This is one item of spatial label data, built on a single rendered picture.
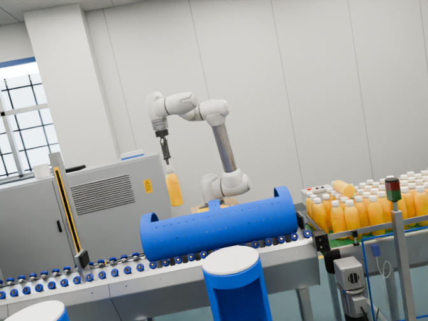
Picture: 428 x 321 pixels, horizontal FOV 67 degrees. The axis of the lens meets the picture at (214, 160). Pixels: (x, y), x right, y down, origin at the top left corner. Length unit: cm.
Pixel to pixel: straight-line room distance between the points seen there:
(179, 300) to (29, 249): 217
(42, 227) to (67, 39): 229
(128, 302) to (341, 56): 449
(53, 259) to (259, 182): 288
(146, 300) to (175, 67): 339
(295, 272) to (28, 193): 270
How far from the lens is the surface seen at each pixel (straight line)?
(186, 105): 176
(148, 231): 190
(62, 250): 380
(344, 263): 185
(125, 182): 349
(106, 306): 215
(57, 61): 465
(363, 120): 554
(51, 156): 244
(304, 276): 207
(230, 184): 245
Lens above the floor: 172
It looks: 8 degrees down
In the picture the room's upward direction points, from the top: 12 degrees counter-clockwise
